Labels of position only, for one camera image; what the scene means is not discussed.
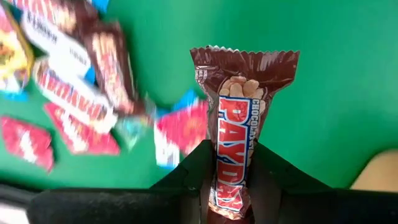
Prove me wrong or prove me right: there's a black table edge frame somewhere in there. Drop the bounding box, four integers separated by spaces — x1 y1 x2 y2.
0 182 42 203

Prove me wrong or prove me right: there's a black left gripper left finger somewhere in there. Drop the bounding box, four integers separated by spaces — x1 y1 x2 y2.
26 139 215 224

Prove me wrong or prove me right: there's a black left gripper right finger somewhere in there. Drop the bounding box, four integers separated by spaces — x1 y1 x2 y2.
248 141 398 224

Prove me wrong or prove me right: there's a white PayDay bar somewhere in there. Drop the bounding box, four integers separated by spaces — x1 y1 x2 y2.
32 58 119 135

